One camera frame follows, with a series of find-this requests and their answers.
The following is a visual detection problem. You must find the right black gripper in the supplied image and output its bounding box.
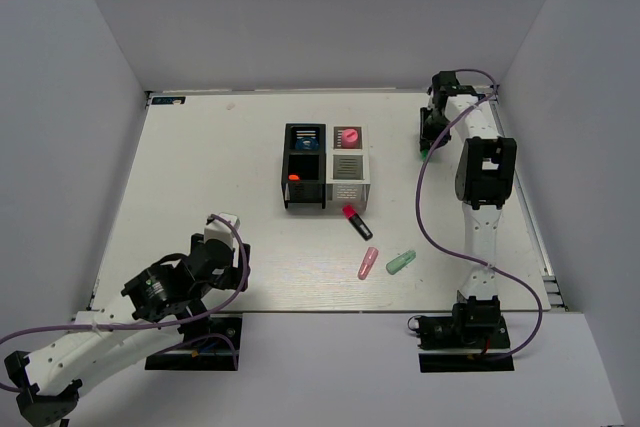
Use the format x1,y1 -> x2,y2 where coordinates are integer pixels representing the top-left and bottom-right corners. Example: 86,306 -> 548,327
420,107 -> 452,152

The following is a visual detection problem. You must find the pink cap glitter bottle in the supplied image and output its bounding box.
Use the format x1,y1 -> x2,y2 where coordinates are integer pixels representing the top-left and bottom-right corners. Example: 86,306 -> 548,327
334,127 -> 361,149

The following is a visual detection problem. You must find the blue ink jar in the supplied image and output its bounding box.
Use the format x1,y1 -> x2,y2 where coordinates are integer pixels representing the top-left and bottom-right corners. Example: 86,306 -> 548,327
294,137 -> 320,151

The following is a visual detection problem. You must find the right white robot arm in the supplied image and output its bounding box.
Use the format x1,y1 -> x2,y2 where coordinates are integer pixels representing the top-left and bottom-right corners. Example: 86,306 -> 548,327
419,69 -> 517,350

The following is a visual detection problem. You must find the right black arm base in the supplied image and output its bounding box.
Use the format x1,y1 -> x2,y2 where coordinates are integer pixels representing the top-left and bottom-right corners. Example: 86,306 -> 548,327
407,315 -> 515,374

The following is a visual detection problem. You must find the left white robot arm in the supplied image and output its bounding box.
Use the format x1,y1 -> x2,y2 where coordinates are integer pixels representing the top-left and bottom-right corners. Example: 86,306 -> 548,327
4,233 -> 251,426

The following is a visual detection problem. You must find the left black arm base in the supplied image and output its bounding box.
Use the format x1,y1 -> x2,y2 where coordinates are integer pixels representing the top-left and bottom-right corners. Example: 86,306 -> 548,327
144,315 -> 243,372

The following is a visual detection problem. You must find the white slotted organizer box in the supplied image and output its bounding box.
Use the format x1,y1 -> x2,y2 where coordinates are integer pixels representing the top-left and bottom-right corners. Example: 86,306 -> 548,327
326,125 -> 371,210

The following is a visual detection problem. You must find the red cap black highlighter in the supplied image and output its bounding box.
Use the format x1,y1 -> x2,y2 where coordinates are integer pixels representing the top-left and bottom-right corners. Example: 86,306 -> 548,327
342,205 -> 373,241

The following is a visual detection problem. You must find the black slotted organizer box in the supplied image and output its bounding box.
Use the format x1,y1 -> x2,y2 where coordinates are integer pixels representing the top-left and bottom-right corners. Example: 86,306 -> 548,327
281,123 -> 327,209

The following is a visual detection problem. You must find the pink correction tape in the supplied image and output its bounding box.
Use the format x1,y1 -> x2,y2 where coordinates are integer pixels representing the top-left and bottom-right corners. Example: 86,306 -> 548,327
357,247 -> 379,280

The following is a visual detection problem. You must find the green correction tape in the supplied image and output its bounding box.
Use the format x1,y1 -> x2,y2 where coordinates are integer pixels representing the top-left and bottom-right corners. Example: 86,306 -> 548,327
385,249 -> 416,275

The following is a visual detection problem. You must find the left blue corner label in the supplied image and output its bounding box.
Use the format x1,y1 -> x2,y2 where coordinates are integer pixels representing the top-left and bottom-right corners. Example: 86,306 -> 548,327
151,96 -> 186,105

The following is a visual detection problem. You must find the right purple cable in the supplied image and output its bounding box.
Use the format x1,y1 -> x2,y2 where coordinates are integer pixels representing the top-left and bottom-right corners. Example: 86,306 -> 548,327
415,67 -> 544,359

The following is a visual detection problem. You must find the purple cable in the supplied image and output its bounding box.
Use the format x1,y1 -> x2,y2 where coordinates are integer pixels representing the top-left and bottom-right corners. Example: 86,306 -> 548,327
0,213 -> 251,393
415,67 -> 544,359

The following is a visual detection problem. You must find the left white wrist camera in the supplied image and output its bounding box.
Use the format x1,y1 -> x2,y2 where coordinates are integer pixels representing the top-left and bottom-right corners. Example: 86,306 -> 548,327
203,212 -> 240,248

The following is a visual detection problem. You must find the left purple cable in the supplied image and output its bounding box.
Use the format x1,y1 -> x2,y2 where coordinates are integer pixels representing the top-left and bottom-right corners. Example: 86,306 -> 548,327
0,213 -> 251,393

